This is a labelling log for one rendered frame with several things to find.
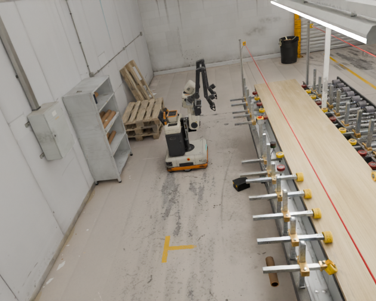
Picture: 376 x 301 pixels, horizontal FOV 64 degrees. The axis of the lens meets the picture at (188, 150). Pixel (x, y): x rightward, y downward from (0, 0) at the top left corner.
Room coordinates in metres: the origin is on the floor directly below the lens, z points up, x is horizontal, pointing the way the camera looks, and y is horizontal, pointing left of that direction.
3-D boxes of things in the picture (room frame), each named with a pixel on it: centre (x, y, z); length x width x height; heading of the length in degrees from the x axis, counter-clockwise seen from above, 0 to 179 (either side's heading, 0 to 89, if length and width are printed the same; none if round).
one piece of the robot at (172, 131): (4.44, 0.11, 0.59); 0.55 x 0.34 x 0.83; 172
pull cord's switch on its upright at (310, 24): (4.94, -2.26, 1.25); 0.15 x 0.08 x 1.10; 172
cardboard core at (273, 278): (2.00, -0.60, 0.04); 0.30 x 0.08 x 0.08; 172
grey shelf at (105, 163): (4.67, 1.33, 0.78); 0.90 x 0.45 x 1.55; 172
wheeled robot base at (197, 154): (4.43, 0.02, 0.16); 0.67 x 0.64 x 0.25; 82
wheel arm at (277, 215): (1.79, -0.66, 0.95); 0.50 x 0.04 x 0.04; 82
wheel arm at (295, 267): (1.31, -0.52, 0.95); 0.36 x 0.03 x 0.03; 82
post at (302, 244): (1.34, -0.61, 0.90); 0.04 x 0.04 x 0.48; 82
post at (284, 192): (1.83, -0.68, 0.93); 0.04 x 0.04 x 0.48; 82
